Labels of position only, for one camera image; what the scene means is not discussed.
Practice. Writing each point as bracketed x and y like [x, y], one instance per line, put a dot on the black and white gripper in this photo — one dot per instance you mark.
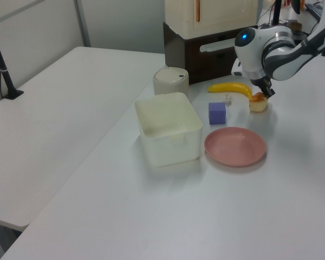
[237, 69]

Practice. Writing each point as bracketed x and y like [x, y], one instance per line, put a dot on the orange topped bread piece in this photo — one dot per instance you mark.
[258, 103]

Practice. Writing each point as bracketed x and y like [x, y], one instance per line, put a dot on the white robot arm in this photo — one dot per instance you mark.
[284, 54]

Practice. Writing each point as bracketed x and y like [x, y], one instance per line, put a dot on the pink round plate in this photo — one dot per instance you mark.
[235, 146]

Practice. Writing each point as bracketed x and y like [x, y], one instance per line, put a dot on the yellow banana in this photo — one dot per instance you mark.
[231, 87]

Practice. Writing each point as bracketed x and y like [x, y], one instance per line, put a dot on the small white figurine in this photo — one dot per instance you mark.
[227, 98]

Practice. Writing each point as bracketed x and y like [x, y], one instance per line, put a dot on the purple cube block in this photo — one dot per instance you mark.
[217, 113]

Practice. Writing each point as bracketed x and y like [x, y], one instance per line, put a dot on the dark brown drawer box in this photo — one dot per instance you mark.
[205, 59]

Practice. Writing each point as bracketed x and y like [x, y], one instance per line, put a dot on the small brown cardboard box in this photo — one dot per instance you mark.
[295, 25]

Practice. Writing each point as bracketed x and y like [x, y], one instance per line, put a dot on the black monitor stand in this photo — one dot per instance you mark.
[276, 12]

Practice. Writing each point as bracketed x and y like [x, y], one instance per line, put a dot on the cream toy cabinet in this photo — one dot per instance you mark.
[211, 16]

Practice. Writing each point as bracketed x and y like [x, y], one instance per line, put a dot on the black keyboard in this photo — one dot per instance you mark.
[315, 9]

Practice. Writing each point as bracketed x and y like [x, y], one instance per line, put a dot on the round cream trash can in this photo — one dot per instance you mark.
[171, 81]

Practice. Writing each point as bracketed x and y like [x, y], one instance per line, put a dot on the white rectangular plastic bin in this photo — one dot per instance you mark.
[168, 130]

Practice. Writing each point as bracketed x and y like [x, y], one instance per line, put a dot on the grey partition post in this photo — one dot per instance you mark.
[82, 23]

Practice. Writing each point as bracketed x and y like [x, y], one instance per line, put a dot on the black camera stand pole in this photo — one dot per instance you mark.
[1, 65]

